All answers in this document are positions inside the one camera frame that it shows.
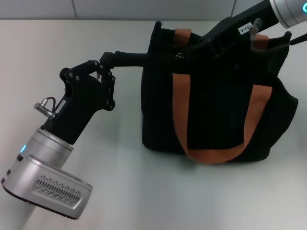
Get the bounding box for right gripper cable connector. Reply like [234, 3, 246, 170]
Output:
[248, 17, 307, 52]

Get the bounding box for black food bag orange handles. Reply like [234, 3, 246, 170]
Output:
[95, 21, 299, 165]

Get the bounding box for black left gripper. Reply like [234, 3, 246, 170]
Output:
[41, 52, 116, 145]

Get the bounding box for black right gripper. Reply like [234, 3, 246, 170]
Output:
[180, 0, 281, 62]

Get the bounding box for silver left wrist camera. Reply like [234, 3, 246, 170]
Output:
[1, 154, 94, 220]

